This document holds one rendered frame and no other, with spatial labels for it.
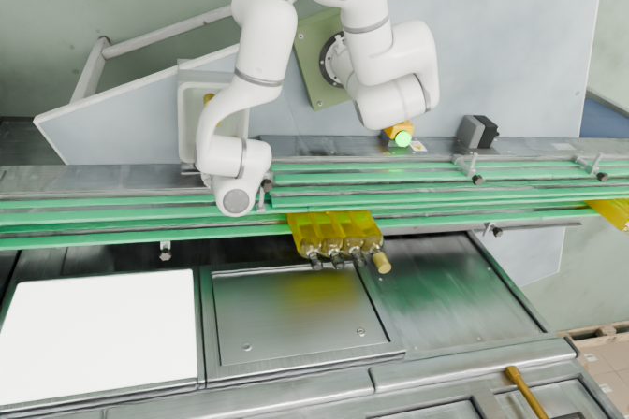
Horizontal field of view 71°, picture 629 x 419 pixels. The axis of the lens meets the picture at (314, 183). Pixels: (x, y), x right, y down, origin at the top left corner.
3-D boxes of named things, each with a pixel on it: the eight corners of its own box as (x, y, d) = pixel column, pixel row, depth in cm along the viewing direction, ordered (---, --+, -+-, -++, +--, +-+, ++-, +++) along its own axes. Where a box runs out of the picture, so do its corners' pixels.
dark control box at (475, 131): (455, 136, 146) (468, 149, 140) (462, 113, 142) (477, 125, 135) (475, 136, 149) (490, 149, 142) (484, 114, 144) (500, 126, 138)
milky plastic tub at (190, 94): (178, 147, 123) (179, 164, 116) (176, 68, 110) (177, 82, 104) (241, 147, 128) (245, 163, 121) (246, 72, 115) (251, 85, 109)
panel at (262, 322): (15, 287, 108) (-37, 426, 81) (12, 279, 106) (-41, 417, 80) (358, 260, 134) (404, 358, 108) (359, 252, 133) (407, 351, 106)
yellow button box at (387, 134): (378, 135, 138) (387, 147, 132) (384, 113, 134) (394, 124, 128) (399, 135, 140) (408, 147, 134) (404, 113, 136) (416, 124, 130)
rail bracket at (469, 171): (447, 161, 135) (471, 186, 124) (456, 139, 131) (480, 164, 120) (460, 161, 136) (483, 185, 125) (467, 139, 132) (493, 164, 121)
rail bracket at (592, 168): (567, 159, 148) (597, 182, 138) (577, 140, 144) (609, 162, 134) (577, 159, 149) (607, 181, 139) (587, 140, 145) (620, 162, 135)
